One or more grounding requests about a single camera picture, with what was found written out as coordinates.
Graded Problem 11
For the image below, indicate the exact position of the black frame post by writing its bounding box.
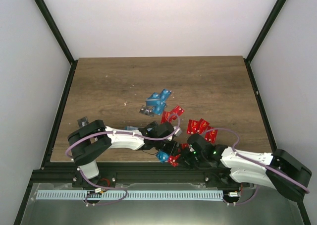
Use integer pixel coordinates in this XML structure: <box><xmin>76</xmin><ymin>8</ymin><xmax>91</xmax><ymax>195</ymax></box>
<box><xmin>246</xmin><ymin>0</ymin><xmax>295</xmax><ymax>62</ymax></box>
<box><xmin>26</xmin><ymin>0</ymin><xmax>76</xmax><ymax>65</ymax></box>

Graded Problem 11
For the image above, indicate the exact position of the red VIP card centre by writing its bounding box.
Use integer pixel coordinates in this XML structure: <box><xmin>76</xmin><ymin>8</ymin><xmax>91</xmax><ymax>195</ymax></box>
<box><xmin>160</xmin><ymin>111</ymin><xmax>172</xmax><ymax>124</ymax></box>

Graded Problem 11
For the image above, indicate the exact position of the right black frame post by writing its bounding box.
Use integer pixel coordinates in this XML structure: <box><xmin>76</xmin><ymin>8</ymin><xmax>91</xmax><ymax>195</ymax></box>
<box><xmin>246</xmin><ymin>0</ymin><xmax>295</xmax><ymax>62</ymax></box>

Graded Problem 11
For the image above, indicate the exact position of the red VIP card far right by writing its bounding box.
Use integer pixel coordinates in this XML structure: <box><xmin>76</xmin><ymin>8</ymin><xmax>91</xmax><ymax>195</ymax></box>
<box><xmin>205</xmin><ymin>126</ymin><xmax>218</xmax><ymax>144</ymax></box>

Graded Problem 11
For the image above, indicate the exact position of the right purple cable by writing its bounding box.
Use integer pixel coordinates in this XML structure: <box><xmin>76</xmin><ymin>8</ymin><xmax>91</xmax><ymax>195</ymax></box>
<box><xmin>198</xmin><ymin>127</ymin><xmax>310</xmax><ymax>194</ymax></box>

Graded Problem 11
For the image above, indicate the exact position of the purple cable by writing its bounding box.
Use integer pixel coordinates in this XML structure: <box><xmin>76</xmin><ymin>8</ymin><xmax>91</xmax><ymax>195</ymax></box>
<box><xmin>65</xmin><ymin>113</ymin><xmax>181</xmax><ymax>191</ymax></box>
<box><xmin>198</xmin><ymin>127</ymin><xmax>310</xmax><ymax>194</ymax></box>

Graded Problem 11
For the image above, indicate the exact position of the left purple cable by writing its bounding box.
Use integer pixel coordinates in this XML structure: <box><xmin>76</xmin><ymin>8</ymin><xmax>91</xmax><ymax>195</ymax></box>
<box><xmin>65</xmin><ymin>113</ymin><xmax>181</xmax><ymax>191</ymax></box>

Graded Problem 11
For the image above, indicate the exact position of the blue card with stripe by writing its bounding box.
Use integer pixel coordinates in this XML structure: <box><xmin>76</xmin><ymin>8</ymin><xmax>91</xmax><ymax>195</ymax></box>
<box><xmin>146</xmin><ymin>93</ymin><xmax>164</xmax><ymax>107</ymax></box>

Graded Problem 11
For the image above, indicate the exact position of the light blue slotted cable duct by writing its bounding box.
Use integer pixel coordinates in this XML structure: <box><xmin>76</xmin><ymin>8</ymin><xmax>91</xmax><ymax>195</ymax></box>
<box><xmin>36</xmin><ymin>190</ymin><xmax>223</xmax><ymax>201</ymax></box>

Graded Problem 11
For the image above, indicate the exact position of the black card near holder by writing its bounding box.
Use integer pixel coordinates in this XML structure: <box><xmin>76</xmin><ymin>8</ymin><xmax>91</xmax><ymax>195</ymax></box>
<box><xmin>145</xmin><ymin>121</ymin><xmax>158</xmax><ymax>131</ymax></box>

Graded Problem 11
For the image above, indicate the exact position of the blue card lower pile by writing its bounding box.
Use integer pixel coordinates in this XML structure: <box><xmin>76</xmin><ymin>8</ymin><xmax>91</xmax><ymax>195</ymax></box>
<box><xmin>152</xmin><ymin>102</ymin><xmax>166</xmax><ymax>115</ymax></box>

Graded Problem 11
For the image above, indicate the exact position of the left black frame post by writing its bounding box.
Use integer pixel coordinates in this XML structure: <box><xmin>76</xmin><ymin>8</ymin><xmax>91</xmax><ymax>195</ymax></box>
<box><xmin>26</xmin><ymin>0</ymin><xmax>76</xmax><ymax>65</ymax></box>

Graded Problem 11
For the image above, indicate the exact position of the black aluminium front rail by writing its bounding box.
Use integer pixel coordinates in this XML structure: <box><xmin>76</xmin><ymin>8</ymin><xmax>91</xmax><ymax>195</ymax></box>
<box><xmin>32</xmin><ymin>161</ymin><xmax>293</xmax><ymax>188</ymax></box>

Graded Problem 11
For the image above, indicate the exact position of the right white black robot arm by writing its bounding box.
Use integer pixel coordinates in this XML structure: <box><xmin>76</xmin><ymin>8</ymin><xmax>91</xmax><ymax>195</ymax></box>
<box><xmin>179</xmin><ymin>134</ymin><xmax>312</xmax><ymax>202</ymax></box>

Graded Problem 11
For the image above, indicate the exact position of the teal leather card holder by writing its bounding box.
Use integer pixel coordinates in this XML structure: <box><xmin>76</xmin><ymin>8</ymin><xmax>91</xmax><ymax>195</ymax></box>
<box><xmin>124</xmin><ymin>126</ymin><xmax>139</xmax><ymax>131</ymax></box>

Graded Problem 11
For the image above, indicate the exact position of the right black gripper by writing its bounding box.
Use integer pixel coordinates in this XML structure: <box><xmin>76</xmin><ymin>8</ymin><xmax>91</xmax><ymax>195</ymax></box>
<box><xmin>175</xmin><ymin>146</ymin><xmax>207</xmax><ymax>170</ymax></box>

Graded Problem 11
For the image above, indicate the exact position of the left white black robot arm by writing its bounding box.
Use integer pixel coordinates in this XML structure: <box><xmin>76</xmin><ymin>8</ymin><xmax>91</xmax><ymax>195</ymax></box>
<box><xmin>65</xmin><ymin>119</ymin><xmax>181</xmax><ymax>187</ymax></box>

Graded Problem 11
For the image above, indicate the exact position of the blue card centre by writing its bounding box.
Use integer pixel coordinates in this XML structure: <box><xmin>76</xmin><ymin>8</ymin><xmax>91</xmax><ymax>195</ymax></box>
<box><xmin>156</xmin><ymin>151</ymin><xmax>170</xmax><ymax>163</ymax></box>

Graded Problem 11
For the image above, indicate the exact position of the grey metal tray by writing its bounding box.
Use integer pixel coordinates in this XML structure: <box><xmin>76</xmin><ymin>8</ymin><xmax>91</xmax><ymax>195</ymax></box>
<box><xmin>21</xmin><ymin>184</ymin><xmax>304</xmax><ymax>225</ymax></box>

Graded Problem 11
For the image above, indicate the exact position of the black card beside blue pile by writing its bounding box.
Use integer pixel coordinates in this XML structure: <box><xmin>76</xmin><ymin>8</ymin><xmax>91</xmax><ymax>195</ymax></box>
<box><xmin>139</xmin><ymin>105</ymin><xmax>155</xmax><ymax>117</ymax></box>

